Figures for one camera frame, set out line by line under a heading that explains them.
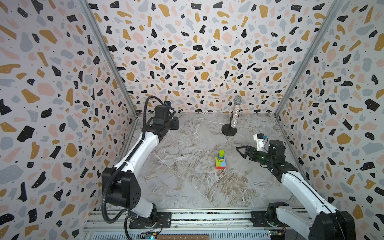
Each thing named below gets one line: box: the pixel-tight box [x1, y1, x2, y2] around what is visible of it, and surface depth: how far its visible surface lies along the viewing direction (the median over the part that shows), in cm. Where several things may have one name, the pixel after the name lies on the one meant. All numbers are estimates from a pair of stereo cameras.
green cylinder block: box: [218, 150, 225, 158], surface depth 85 cm
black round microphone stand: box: [221, 119, 237, 137], surface depth 115 cm
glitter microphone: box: [230, 95, 243, 129], surface depth 92 cm
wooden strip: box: [156, 235, 210, 240], surface depth 69 cm
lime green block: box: [215, 156, 222, 167], surface depth 92 cm
